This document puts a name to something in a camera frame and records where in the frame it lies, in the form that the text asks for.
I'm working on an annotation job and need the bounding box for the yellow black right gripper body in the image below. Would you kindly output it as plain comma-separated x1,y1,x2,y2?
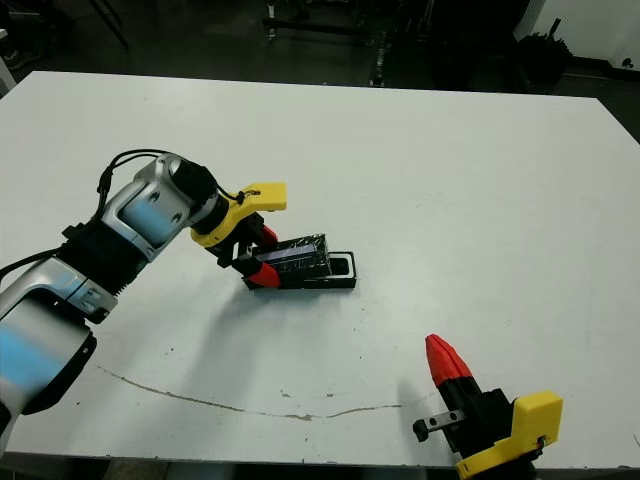
412,388,564,480

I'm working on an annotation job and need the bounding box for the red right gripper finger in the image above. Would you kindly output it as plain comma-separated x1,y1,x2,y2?
432,333,484,411
424,333,464,416

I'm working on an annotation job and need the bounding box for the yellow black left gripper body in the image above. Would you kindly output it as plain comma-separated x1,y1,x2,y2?
189,181,288,291

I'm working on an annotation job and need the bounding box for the glossy black box lid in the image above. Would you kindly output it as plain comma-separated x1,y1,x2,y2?
252,232,332,277

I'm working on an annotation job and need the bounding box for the black box base white lining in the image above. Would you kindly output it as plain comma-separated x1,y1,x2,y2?
249,250,358,292

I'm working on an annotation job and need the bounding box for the black slanted stand leg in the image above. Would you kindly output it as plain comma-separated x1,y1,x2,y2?
89,0,130,50

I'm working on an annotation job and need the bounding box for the white desk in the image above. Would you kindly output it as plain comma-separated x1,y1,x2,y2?
0,29,14,99

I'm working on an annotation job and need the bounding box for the black bushy floor object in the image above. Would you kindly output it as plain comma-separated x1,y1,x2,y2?
519,18,574,86

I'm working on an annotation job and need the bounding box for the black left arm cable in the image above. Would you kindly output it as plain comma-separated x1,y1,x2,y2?
0,148,246,281

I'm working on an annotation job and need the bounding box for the metal post with caster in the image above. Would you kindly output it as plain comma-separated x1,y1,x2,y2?
369,43,389,87

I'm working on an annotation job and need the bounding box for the black wheeled cart frame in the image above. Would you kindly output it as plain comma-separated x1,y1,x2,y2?
263,0,381,46

